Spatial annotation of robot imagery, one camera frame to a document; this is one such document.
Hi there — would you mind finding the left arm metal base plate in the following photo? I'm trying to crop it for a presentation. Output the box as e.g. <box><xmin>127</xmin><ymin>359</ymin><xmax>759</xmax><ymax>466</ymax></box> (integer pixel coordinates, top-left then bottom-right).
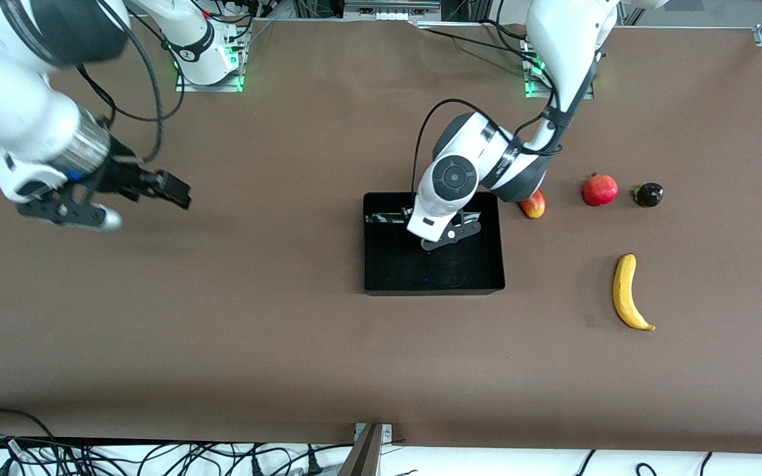
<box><xmin>522</xmin><ymin>36</ymin><xmax>595</xmax><ymax>100</ymax></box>

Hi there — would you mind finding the grey camera pole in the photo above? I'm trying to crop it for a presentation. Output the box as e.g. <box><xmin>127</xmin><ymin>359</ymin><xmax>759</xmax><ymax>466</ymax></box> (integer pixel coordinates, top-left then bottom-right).
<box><xmin>337</xmin><ymin>423</ymin><xmax>384</xmax><ymax>476</ymax></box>

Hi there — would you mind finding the red yellow mango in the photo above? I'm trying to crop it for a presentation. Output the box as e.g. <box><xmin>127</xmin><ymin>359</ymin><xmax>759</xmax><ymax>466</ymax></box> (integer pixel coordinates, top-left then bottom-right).
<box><xmin>519</xmin><ymin>188</ymin><xmax>546</xmax><ymax>219</ymax></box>

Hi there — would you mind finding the red pomegranate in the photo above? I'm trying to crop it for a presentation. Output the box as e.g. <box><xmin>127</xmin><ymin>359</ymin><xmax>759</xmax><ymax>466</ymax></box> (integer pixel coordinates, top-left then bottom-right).
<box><xmin>582</xmin><ymin>173</ymin><xmax>619</xmax><ymax>207</ymax></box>

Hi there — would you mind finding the dark purple mangosteen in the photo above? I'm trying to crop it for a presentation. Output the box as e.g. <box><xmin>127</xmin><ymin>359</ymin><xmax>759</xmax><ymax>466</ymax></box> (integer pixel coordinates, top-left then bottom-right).
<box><xmin>631</xmin><ymin>182</ymin><xmax>665</xmax><ymax>208</ymax></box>

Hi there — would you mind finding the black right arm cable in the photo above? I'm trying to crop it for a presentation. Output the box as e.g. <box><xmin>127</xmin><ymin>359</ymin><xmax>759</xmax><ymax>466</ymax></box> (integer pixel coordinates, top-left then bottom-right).
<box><xmin>75</xmin><ymin>0</ymin><xmax>187</xmax><ymax>165</ymax></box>

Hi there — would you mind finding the black base power cable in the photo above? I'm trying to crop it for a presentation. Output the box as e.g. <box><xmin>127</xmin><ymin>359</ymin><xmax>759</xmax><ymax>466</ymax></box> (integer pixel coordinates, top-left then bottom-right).
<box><xmin>417</xmin><ymin>19</ymin><xmax>544</xmax><ymax>57</ymax></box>

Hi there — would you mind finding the black plastic box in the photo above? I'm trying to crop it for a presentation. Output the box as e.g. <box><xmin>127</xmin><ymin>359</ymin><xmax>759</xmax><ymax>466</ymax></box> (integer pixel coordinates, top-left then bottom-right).
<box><xmin>362</xmin><ymin>192</ymin><xmax>506</xmax><ymax>296</ymax></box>

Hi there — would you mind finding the yellow banana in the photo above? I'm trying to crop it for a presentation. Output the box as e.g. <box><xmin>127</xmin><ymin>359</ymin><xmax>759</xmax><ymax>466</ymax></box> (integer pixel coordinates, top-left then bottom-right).
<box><xmin>612</xmin><ymin>253</ymin><xmax>656</xmax><ymax>332</ymax></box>

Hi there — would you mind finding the small metal bracket plate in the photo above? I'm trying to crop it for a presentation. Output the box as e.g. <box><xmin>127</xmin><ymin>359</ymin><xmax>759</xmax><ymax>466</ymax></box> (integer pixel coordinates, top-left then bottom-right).
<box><xmin>353</xmin><ymin>423</ymin><xmax>394</xmax><ymax>443</ymax></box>

